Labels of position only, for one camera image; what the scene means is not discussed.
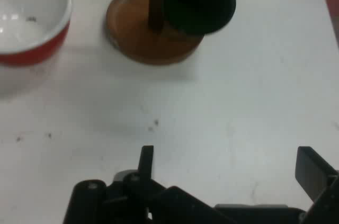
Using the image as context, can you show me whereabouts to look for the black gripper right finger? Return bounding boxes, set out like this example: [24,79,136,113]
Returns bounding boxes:
[295,146,339,224]

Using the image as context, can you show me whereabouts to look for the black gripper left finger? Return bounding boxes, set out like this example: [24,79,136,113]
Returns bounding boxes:
[63,145,229,224]

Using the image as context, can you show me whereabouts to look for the wooden mug tree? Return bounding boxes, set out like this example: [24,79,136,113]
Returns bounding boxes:
[105,0,206,66]

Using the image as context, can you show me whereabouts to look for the dark green mug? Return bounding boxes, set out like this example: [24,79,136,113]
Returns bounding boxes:
[162,0,237,35]

